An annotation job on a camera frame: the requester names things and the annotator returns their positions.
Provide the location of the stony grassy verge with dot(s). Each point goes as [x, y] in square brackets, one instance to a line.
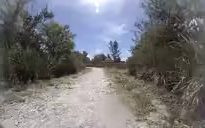
[33, 86]
[140, 96]

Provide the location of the tall thin tree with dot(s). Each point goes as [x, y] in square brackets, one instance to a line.
[114, 50]

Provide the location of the heap of dry branches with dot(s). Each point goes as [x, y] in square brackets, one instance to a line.
[176, 85]

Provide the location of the row of green bushes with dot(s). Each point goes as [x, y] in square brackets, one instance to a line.
[166, 40]
[23, 50]

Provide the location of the pale gravel path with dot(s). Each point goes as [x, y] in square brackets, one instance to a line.
[90, 100]

